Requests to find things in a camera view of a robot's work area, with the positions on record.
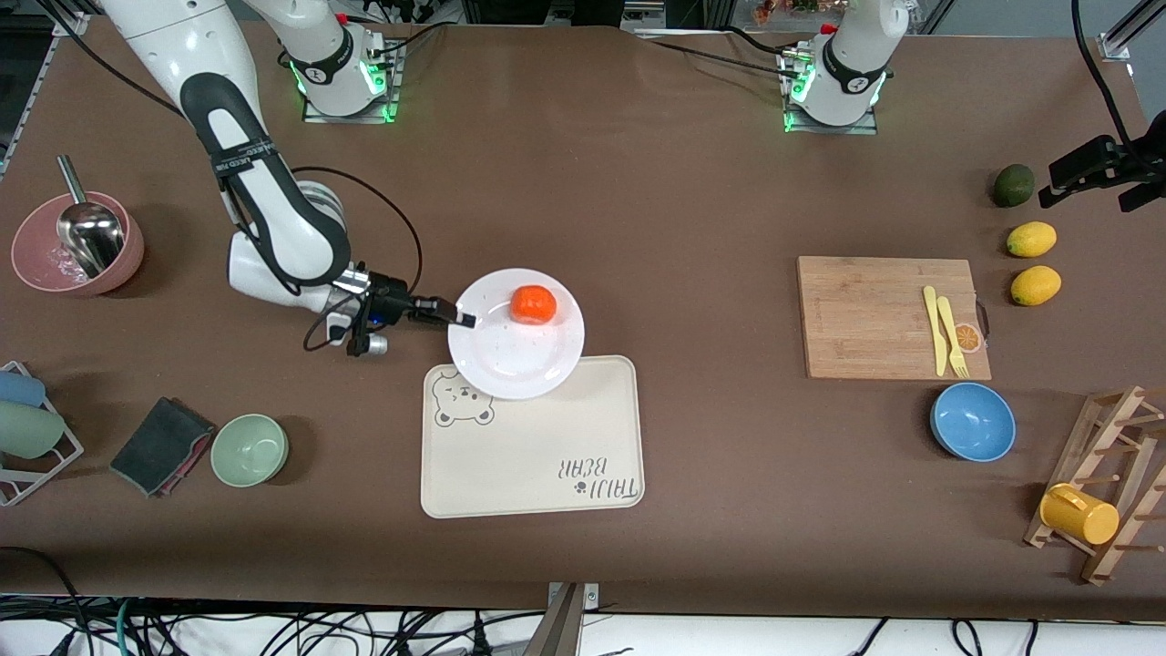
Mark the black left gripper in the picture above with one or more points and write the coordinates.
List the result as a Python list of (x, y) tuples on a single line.
[(1096, 159)]

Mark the dark green avocado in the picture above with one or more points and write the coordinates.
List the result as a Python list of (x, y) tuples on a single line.
[(1013, 186)]

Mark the yellow plastic cup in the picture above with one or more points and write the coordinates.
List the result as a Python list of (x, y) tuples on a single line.
[(1079, 515)]

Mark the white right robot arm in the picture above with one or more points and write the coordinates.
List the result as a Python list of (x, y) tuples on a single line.
[(191, 36)]

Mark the wooden cutting board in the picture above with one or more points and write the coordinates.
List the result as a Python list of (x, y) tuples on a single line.
[(865, 319)]

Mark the yellow lemon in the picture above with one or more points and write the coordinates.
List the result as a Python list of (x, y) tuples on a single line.
[(1031, 240), (1036, 285)]

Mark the dark grey folded cloth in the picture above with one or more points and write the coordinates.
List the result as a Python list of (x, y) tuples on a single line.
[(159, 446)]

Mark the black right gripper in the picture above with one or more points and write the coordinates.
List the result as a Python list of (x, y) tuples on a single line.
[(392, 298)]

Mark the light blue cup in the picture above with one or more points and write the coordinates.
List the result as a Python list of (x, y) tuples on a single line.
[(20, 389)]

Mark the yellow plastic fork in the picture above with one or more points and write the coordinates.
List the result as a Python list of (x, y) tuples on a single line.
[(948, 323)]

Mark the metal scoop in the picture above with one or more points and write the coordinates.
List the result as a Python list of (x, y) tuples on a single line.
[(91, 237)]

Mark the aluminium frame bar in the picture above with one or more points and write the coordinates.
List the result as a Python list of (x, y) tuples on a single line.
[(71, 18), (1125, 32)]

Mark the cream tray with bear print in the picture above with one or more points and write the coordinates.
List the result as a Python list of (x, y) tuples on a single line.
[(533, 456)]

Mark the pink bowl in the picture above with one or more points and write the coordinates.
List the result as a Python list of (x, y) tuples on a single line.
[(32, 246)]

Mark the yellow plastic knife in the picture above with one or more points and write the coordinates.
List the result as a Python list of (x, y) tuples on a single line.
[(935, 337)]

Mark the wooden peg rack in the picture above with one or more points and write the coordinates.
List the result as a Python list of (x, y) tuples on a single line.
[(1130, 538)]

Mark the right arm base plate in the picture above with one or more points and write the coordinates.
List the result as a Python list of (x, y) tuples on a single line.
[(351, 118)]

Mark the white round plate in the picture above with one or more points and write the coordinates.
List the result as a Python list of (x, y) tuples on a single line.
[(515, 360)]

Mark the orange fruit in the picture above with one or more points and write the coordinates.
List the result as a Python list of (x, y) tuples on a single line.
[(533, 305)]

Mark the orange slice toy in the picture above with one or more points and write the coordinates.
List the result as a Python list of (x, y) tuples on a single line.
[(968, 339)]

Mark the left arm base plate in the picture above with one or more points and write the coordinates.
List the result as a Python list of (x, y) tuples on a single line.
[(833, 129)]

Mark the light green bowl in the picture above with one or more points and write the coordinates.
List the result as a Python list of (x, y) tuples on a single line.
[(250, 451)]

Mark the blue bowl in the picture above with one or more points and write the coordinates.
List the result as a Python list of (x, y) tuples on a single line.
[(973, 422)]

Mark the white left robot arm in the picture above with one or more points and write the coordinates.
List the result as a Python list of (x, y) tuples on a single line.
[(847, 64)]

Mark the pale green cup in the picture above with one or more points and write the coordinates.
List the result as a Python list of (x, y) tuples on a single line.
[(27, 430)]

